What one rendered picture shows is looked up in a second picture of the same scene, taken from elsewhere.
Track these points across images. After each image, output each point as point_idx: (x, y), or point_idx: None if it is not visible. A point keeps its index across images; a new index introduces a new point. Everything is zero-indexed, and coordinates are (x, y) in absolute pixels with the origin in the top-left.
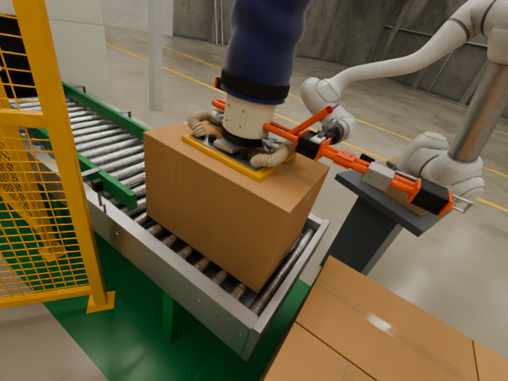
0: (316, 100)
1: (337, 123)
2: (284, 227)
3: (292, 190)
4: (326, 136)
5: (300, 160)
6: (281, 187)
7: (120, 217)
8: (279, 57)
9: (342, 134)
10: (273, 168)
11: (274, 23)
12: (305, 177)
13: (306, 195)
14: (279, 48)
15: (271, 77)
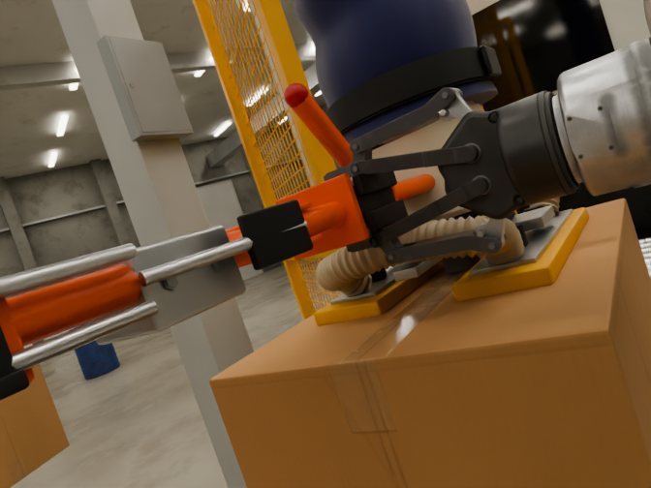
0: (647, 18)
1: (449, 101)
2: (228, 430)
3: (300, 354)
4: (356, 173)
5: (528, 296)
6: (311, 342)
7: None
8: (324, 42)
9: (535, 129)
10: (371, 303)
11: (294, 2)
12: (397, 338)
13: (306, 379)
14: (317, 28)
15: (326, 88)
